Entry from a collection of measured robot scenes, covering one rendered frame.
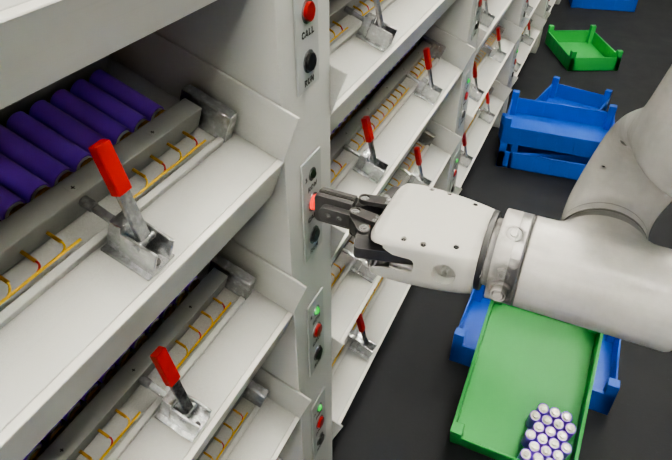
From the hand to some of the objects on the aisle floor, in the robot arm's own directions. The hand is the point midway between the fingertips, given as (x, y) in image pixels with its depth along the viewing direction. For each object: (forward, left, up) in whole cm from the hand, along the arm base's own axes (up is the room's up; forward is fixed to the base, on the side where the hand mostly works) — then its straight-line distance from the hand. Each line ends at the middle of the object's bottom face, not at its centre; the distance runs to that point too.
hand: (336, 207), depth 58 cm
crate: (-20, -38, -53) cm, 68 cm away
